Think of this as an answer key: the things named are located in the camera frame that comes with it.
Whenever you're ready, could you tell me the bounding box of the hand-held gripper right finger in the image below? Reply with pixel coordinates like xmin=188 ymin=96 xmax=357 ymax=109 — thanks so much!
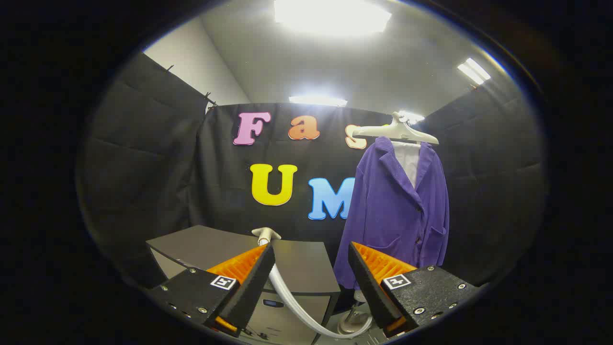
xmin=348 ymin=241 xmax=480 ymax=338

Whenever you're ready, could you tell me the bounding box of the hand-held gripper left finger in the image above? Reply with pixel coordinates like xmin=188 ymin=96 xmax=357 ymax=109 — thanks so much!
xmin=148 ymin=243 xmax=277 ymax=337

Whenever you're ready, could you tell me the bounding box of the purple corduroy jacket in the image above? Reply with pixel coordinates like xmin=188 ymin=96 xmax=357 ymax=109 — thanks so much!
xmin=333 ymin=136 xmax=450 ymax=289

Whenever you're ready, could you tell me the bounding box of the white clothes hanger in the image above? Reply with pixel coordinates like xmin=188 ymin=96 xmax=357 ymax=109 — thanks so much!
xmin=353 ymin=112 xmax=439 ymax=146

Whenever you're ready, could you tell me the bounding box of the grey round stand base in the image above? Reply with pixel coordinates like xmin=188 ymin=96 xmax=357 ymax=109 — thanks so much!
xmin=337 ymin=290 xmax=373 ymax=336

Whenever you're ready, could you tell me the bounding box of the grey cabinet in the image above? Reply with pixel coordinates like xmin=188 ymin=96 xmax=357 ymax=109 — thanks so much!
xmin=146 ymin=225 xmax=341 ymax=345

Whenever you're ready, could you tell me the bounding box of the white torso form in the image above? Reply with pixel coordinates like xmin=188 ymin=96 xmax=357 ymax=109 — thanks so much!
xmin=390 ymin=140 xmax=422 ymax=188

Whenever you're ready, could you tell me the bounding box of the large ceiling light panel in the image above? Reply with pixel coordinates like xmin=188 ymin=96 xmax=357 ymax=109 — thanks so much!
xmin=274 ymin=0 xmax=392 ymax=37

